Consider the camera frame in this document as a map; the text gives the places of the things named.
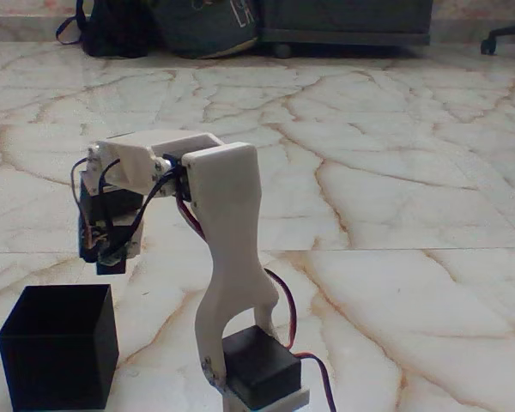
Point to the black box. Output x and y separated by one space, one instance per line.
56 360

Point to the black office chair base leg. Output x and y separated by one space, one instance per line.
504 33

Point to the grey cloth bag with lettering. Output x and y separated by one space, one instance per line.
206 30

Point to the small black cube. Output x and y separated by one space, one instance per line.
110 266

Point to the dark grey cabinet on casters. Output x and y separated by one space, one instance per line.
347 21

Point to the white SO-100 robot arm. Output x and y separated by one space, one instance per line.
232 240

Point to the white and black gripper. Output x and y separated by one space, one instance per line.
112 263

